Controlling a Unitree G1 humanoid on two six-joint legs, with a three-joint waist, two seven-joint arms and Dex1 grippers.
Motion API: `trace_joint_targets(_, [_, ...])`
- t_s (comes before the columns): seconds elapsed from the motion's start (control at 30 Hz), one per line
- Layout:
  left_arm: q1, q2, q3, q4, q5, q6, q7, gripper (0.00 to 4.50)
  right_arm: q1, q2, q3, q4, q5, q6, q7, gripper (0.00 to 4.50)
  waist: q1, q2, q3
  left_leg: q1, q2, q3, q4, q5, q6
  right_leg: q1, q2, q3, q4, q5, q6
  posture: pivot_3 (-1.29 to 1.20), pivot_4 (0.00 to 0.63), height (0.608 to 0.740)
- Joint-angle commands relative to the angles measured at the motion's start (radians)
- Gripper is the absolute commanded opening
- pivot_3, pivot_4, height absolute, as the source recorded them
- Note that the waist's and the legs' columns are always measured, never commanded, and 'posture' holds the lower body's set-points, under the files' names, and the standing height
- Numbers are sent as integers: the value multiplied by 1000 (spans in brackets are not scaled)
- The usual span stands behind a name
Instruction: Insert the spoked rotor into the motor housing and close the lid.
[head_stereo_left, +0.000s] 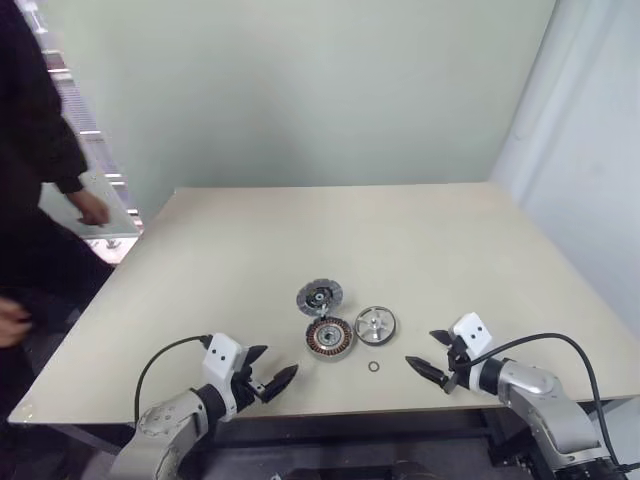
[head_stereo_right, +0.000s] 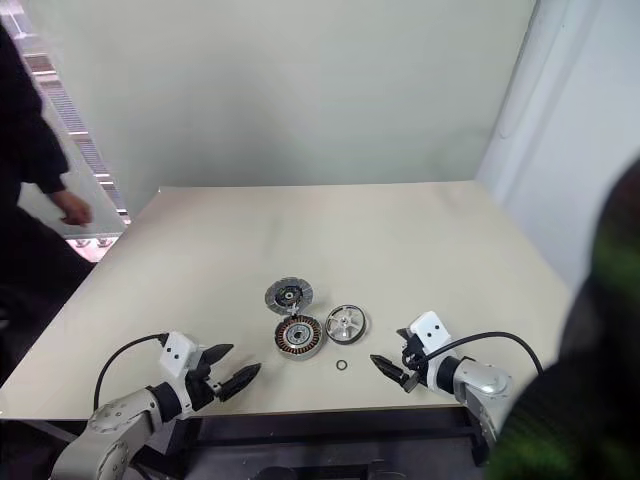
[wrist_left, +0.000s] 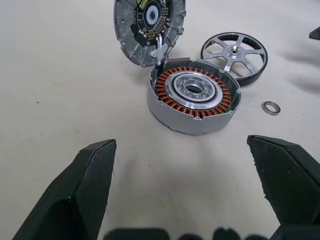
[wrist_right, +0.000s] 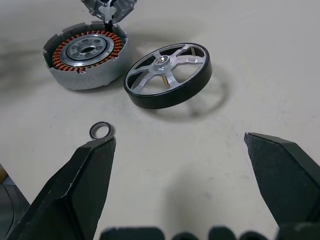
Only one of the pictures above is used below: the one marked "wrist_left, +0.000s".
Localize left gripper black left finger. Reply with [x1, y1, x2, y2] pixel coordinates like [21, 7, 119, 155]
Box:
[11, 138, 118, 240]

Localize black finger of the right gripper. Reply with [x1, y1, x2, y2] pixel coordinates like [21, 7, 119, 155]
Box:
[308, 24, 320, 41]

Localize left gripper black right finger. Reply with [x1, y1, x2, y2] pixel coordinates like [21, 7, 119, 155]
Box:
[246, 134, 320, 240]

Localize silver motor housing copper windings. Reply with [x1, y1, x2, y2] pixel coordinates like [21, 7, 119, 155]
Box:
[146, 57, 243, 136]

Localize small grey round disc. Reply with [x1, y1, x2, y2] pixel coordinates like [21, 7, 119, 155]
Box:
[113, 0, 188, 68]

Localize silver spoked rotor black rim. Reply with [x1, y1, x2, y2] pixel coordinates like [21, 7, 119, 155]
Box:
[200, 31, 270, 88]

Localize small metal bearing ring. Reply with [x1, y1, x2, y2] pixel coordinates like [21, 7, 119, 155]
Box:
[261, 100, 281, 116]

